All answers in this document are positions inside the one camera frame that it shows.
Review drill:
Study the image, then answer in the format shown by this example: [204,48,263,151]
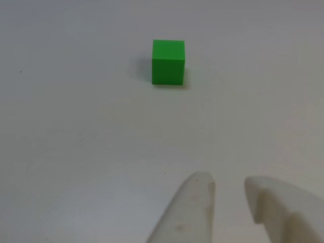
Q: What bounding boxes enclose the green cube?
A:
[151,39,186,85]

